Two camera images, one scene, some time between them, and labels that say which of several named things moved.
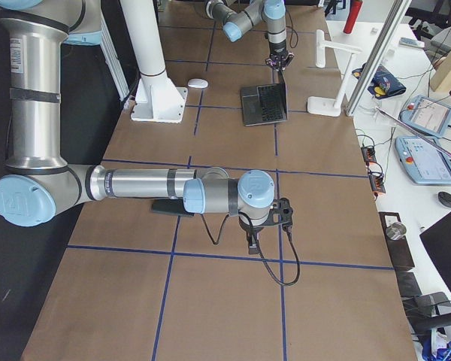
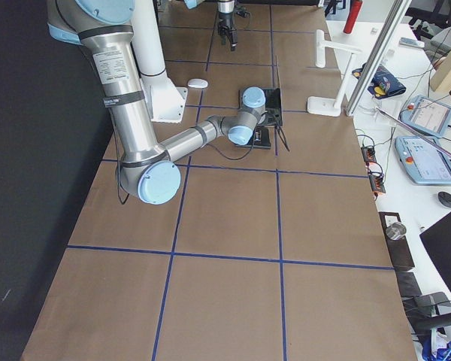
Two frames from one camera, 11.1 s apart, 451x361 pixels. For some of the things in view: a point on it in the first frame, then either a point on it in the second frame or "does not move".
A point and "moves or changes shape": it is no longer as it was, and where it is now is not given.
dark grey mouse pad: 175,207 -> 264,142
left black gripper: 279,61 -> 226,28
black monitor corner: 446,241 does not move
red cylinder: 355,8 does not move
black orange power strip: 376,179 does not move
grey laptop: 264,104 moves or changes shape
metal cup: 395,231 does not move
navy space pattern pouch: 382,83 does not move
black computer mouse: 448,200 does not move
